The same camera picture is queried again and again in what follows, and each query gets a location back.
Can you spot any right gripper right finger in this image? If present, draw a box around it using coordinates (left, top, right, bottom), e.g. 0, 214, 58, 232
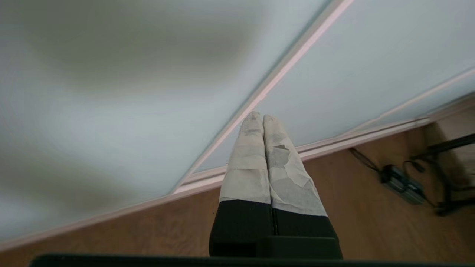
256, 114, 343, 259

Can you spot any black power adapter with cable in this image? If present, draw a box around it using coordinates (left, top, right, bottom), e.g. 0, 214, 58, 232
349, 148, 438, 208

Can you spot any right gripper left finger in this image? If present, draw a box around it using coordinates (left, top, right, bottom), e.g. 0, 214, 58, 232
209, 111, 275, 258

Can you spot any pink wardrobe floor rail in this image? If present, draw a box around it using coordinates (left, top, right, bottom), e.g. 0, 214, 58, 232
0, 117, 433, 253

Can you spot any frosted glass sliding wardrobe door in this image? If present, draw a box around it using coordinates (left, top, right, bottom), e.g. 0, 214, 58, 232
0, 0, 344, 245
191, 0, 475, 175

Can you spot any black metal furniture frame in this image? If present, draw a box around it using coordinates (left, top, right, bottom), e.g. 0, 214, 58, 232
410, 133, 475, 217

